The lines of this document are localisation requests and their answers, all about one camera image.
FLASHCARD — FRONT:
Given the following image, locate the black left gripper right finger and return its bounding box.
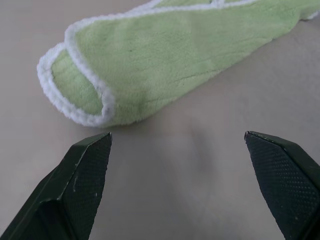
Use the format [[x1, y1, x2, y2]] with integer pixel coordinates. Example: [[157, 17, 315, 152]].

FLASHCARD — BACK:
[[244, 130, 320, 240]]

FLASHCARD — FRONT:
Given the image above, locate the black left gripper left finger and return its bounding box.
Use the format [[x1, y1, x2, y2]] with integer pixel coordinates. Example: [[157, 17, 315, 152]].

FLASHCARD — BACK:
[[0, 132, 113, 240]]

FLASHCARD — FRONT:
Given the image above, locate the light green cloth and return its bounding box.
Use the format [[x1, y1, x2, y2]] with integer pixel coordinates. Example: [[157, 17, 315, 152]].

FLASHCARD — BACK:
[[36, 0, 320, 129]]

